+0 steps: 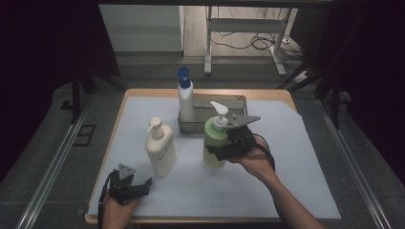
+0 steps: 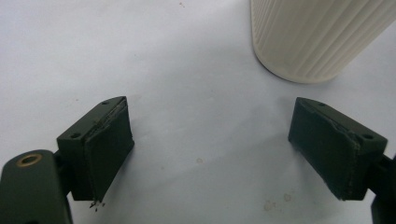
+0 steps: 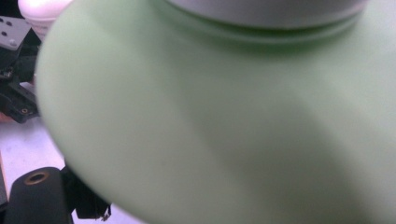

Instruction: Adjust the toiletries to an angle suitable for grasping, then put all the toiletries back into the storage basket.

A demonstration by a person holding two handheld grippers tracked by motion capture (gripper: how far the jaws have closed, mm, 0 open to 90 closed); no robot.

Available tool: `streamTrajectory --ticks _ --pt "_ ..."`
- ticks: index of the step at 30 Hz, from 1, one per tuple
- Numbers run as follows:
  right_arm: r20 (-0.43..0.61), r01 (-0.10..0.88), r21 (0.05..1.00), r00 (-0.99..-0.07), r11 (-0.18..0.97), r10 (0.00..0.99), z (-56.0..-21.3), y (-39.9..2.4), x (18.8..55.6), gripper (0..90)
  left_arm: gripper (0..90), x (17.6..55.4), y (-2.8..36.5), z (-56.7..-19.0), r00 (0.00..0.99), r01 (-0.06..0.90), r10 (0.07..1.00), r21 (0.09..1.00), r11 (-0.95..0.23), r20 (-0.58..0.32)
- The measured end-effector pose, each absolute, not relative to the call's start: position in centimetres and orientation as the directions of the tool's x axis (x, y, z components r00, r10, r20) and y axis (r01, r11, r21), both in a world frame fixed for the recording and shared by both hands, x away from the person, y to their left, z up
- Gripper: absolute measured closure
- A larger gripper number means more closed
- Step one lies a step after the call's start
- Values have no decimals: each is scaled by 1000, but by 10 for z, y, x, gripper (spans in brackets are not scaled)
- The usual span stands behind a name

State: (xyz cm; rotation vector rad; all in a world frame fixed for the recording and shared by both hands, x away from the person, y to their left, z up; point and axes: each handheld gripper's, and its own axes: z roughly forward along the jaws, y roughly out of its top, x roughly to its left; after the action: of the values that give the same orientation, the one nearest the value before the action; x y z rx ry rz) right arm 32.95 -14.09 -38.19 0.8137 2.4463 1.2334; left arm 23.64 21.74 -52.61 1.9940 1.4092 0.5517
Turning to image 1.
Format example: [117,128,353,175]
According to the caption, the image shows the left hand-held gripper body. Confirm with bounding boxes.
[108,162,146,205]

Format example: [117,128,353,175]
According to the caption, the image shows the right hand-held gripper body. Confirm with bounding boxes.
[216,114,262,161]

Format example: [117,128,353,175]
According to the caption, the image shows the pale blue table mat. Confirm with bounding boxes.
[87,95,342,220]

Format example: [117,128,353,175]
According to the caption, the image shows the dark curtain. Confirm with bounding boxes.
[288,0,405,177]
[0,0,121,183]

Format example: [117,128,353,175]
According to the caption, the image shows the white spray bottle blue trigger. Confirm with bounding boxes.
[177,66,197,124]

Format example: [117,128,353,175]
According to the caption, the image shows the metal floor rail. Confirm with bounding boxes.
[15,94,94,229]
[316,98,394,229]

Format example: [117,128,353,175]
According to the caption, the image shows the black floor cables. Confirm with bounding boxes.
[210,8,307,70]

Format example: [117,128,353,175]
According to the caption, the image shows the cream pump bottle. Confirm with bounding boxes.
[144,115,178,178]

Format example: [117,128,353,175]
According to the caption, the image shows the grey metal tray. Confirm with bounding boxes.
[177,94,248,135]

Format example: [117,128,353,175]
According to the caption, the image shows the white metal stand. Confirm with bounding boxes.
[203,6,292,77]

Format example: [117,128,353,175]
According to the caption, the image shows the person's right hand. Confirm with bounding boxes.
[227,142,276,184]

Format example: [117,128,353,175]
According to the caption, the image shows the white power strip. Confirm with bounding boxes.
[295,71,311,84]

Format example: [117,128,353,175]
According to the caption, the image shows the green pump bottle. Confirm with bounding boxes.
[202,100,231,170]

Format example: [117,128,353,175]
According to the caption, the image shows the black stand leg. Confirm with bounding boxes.
[70,68,96,125]

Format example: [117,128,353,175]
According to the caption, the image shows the person's left hand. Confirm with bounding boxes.
[101,194,140,229]

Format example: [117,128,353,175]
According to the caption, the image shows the white board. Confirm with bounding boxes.
[98,4,185,53]

